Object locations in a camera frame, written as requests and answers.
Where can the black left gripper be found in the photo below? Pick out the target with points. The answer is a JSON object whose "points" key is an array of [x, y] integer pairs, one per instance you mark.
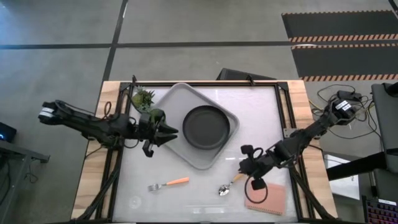
{"points": [[147, 130]]}

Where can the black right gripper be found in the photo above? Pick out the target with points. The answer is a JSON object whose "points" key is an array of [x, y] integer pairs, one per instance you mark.
{"points": [[259, 165]]}

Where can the black round plate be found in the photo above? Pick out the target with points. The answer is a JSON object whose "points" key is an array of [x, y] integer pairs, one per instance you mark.
{"points": [[205, 127]]}

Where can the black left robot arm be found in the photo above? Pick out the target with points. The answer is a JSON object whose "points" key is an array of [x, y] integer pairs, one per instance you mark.
{"points": [[93, 126]]}

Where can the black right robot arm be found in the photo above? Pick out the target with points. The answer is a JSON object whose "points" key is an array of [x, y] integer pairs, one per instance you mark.
{"points": [[311, 129]]}

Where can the grey plastic tray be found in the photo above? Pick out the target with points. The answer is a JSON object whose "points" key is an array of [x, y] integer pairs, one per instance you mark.
{"points": [[180, 99]]}

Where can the green artificial succulent plant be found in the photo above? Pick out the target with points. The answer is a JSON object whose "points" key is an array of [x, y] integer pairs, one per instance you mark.
{"points": [[144, 98]]}

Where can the pink spiral notebook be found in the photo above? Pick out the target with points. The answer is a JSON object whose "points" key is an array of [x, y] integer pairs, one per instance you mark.
{"points": [[273, 199]]}

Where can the black box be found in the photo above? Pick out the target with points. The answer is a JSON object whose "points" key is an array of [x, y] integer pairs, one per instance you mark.
{"points": [[236, 75]]}

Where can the white box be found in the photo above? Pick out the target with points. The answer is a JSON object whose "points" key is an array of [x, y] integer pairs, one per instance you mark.
{"points": [[342, 186]]}

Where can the black metal beam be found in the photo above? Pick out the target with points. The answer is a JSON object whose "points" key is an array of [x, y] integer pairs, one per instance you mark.
{"points": [[357, 166]]}

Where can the black power adapter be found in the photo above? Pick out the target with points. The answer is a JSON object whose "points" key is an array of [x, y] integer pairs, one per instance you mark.
{"points": [[348, 94]]}

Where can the black striped floor mat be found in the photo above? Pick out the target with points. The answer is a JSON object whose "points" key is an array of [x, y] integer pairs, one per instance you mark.
{"points": [[342, 60], [335, 25]]}

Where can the backlit keyboard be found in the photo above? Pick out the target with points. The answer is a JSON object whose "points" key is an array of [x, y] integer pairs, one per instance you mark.
{"points": [[382, 214]]}

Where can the black device with blue light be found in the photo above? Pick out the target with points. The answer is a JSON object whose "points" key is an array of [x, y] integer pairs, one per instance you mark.
{"points": [[7, 132]]}

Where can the grey metal bracket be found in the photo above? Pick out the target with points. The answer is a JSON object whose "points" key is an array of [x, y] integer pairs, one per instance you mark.
{"points": [[289, 132]]}

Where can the black table frame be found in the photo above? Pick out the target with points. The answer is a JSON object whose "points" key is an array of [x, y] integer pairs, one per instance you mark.
{"points": [[217, 84]]}

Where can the grey metal desk frame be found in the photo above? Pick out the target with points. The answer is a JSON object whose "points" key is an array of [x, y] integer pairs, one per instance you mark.
{"points": [[28, 155]]}

